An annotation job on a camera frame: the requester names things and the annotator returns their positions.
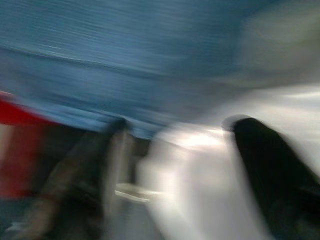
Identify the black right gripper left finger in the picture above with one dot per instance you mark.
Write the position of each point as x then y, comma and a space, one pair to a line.
80, 190

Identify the red plastic container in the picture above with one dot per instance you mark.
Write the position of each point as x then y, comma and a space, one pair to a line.
17, 150

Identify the white bubble wrap sheet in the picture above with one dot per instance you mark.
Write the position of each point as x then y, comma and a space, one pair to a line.
200, 180

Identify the blue plastic film wrap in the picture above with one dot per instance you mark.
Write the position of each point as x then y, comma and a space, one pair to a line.
100, 62

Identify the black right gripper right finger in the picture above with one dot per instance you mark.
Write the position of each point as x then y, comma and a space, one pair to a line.
275, 180

